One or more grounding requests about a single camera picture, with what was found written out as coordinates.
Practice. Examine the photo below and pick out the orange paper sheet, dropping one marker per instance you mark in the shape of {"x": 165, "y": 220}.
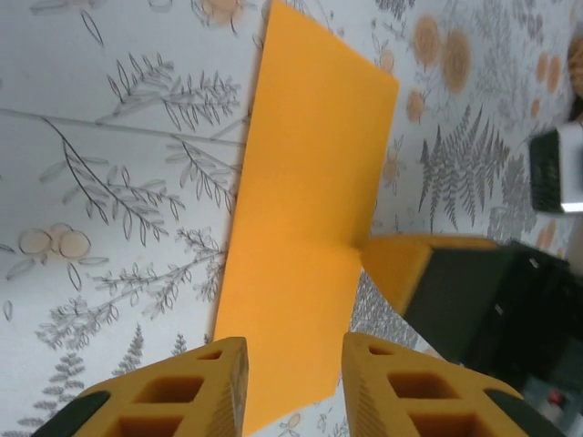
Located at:
{"x": 309, "y": 182}

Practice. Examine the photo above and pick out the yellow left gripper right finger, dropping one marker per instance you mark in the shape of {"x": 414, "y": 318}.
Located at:
{"x": 410, "y": 400}

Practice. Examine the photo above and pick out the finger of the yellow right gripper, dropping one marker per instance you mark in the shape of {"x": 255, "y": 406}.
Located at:
{"x": 401, "y": 268}

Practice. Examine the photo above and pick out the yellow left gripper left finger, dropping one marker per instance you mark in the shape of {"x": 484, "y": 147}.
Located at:
{"x": 173, "y": 396}

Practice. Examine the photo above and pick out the floral print table mat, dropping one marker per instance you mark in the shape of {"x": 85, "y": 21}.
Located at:
{"x": 114, "y": 136}

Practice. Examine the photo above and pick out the brown teddy bear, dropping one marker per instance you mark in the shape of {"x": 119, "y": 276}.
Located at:
{"x": 577, "y": 64}

